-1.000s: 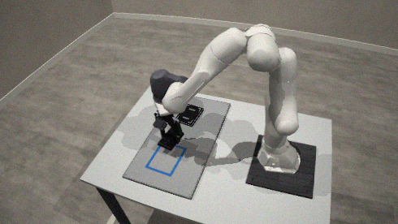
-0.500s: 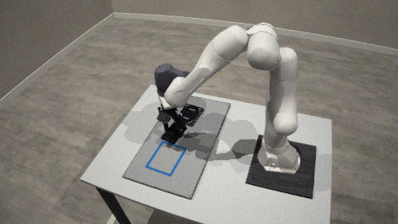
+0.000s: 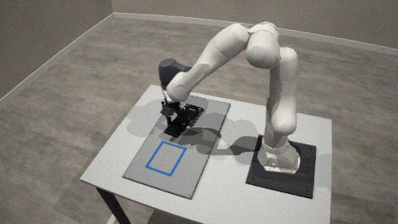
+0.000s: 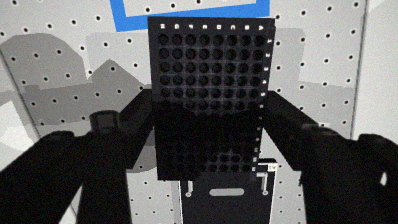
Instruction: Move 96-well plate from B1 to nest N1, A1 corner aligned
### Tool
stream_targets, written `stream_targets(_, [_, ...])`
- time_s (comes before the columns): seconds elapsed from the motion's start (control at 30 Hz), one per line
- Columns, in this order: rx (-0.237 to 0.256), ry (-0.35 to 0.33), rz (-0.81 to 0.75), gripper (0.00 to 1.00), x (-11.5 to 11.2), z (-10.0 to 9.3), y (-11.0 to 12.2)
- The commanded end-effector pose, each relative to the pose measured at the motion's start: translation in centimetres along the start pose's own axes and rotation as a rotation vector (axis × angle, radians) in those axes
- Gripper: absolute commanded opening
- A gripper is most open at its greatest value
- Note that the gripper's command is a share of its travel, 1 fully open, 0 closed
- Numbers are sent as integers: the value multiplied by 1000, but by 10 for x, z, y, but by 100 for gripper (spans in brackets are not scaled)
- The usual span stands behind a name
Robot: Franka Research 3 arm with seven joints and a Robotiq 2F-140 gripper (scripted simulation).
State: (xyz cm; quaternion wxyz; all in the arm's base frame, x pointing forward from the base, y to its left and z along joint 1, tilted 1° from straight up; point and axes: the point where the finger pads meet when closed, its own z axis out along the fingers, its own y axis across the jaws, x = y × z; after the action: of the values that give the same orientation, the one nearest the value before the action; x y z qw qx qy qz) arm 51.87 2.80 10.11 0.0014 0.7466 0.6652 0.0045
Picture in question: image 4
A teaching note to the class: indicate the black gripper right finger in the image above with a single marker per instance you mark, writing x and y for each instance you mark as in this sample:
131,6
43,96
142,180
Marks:
341,178

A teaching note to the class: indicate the black well plate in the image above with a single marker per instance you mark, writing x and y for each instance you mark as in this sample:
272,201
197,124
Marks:
209,95

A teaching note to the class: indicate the blue tape outline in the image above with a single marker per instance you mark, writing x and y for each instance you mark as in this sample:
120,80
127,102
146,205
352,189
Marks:
122,23

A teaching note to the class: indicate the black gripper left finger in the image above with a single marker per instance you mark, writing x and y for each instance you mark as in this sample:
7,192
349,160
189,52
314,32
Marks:
28,193

